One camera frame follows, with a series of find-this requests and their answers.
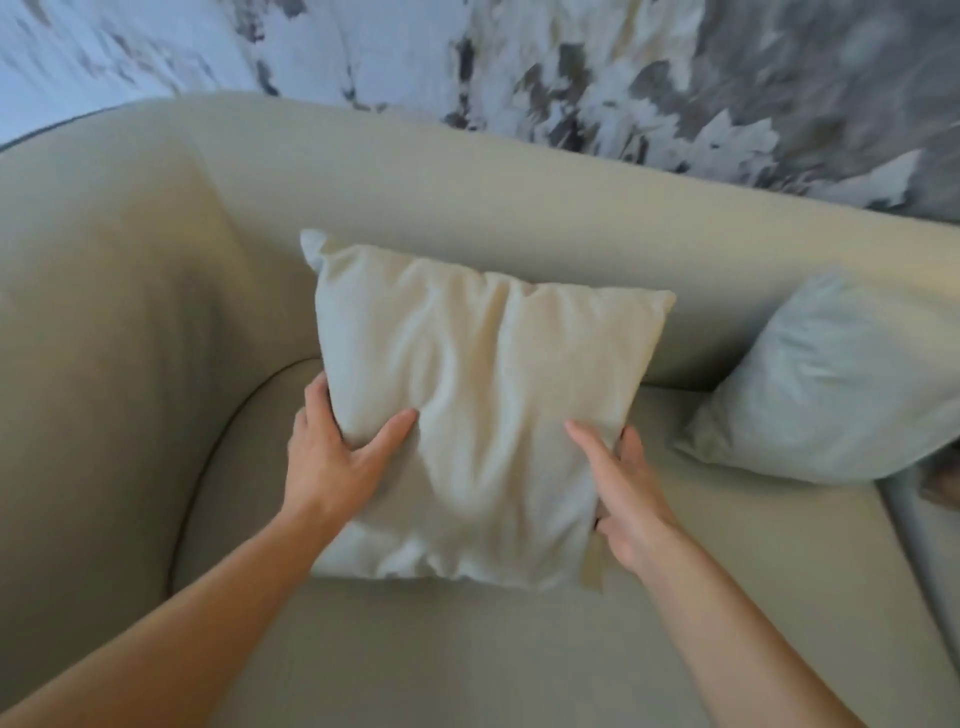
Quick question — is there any person's left hand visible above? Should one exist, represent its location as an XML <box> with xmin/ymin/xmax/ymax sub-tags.
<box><xmin>282</xmin><ymin>372</ymin><xmax>420</xmax><ymax>524</ymax></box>

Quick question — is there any person's right hand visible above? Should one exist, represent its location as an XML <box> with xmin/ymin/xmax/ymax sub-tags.
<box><xmin>564</xmin><ymin>419</ymin><xmax>680</xmax><ymax>577</ymax></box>

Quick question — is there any cream square pillow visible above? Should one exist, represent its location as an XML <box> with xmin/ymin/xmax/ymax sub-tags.
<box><xmin>300</xmin><ymin>228</ymin><xmax>678</xmax><ymax>595</ymax></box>

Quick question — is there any person's right forearm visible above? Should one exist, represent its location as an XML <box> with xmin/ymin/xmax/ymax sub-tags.
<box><xmin>636</xmin><ymin>525</ymin><xmax>871</xmax><ymax>728</ymax></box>

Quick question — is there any person's left forearm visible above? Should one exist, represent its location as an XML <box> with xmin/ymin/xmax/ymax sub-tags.
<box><xmin>0</xmin><ymin>504</ymin><xmax>354</xmax><ymax>728</ymax></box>

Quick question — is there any beige fabric sofa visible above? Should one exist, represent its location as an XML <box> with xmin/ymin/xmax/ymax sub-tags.
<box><xmin>0</xmin><ymin>91</ymin><xmax>960</xmax><ymax>728</ymax></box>

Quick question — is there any light grey pillow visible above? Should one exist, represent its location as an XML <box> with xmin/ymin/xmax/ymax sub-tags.
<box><xmin>672</xmin><ymin>271</ymin><xmax>960</xmax><ymax>486</ymax></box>

